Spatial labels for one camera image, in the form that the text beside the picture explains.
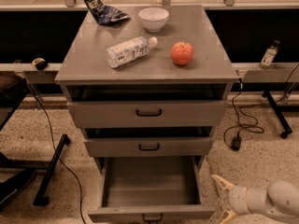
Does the black power adapter with cable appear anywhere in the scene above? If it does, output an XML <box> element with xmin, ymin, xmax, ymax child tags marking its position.
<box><xmin>222</xmin><ymin>77</ymin><xmax>265</xmax><ymax>152</ymax></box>

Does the black wheeled stand leg right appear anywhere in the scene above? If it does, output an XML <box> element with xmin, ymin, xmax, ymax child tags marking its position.
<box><xmin>262</xmin><ymin>90</ymin><xmax>292</xmax><ymax>139</ymax></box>

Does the red apple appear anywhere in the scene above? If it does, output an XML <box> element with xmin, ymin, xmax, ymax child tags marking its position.
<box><xmin>171</xmin><ymin>42</ymin><xmax>193</xmax><ymax>65</ymax></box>

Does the small black yellow device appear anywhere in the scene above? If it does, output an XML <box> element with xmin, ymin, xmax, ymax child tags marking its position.
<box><xmin>32</xmin><ymin>58</ymin><xmax>48</xmax><ymax>70</ymax></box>

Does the clear plastic water bottle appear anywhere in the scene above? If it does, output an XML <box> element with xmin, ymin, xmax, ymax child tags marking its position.
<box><xmin>106</xmin><ymin>36</ymin><xmax>158</xmax><ymax>68</ymax></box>

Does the black stand leg left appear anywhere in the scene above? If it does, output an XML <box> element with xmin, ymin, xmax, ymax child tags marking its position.
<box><xmin>33</xmin><ymin>133</ymin><xmax>70</xmax><ymax>206</ymax></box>

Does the grey drawer cabinet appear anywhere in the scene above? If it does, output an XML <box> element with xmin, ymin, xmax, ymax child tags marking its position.
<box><xmin>54</xmin><ymin>5</ymin><xmax>240</xmax><ymax>173</ymax></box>

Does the grey bottom drawer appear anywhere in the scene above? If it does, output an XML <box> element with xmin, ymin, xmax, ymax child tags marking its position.
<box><xmin>89</xmin><ymin>156</ymin><xmax>215</xmax><ymax>222</ymax></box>

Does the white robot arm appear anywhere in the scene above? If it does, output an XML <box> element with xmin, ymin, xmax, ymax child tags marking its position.
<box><xmin>212</xmin><ymin>175</ymin><xmax>299</xmax><ymax>224</ymax></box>

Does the grey drawer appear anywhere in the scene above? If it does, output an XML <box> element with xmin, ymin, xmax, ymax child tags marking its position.
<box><xmin>84</xmin><ymin>127</ymin><xmax>213</xmax><ymax>157</ymax></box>
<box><xmin>89</xmin><ymin>156</ymin><xmax>215</xmax><ymax>222</ymax></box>
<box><xmin>66</xmin><ymin>87</ymin><xmax>230</xmax><ymax>129</ymax></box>

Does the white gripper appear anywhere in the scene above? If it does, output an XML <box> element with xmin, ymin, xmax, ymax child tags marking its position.
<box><xmin>212</xmin><ymin>175</ymin><xmax>267</xmax><ymax>224</ymax></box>

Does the white ceramic bowl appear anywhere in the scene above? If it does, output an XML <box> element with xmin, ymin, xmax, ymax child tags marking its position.
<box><xmin>138</xmin><ymin>7</ymin><xmax>169</xmax><ymax>32</ymax></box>

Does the small green label bottle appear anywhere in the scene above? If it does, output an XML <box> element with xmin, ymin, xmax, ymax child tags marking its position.
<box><xmin>260</xmin><ymin>40</ymin><xmax>280</xmax><ymax>69</ymax></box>

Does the grey middle drawer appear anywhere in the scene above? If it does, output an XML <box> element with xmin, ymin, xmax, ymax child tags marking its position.
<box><xmin>84</xmin><ymin>127</ymin><xmax>213</xmax><ymax>157</ymax></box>

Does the dark table left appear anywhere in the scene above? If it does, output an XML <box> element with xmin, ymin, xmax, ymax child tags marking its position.
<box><xmin>0</xmin><ymin>75</ymin><xmax>28</xmax><ymax>131</ymax></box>

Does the black floor cable left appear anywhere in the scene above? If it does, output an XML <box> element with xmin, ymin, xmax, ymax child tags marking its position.
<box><xmin>26</xmin><ymin>82</ymin><xmax>88</xmax><ymax>224</ymax></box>

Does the dark blue snack bag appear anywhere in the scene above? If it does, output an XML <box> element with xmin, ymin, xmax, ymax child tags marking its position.
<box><xmin>84</xmin><ymin>0</ymin><xmax>129</xmax><ymax>25</ymax></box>

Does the grey top drawer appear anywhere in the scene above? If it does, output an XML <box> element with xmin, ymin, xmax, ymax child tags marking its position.
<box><xmin>66</xmin><ymin>87</ymin><xmax>230</xmax><ymax>129</ymax></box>

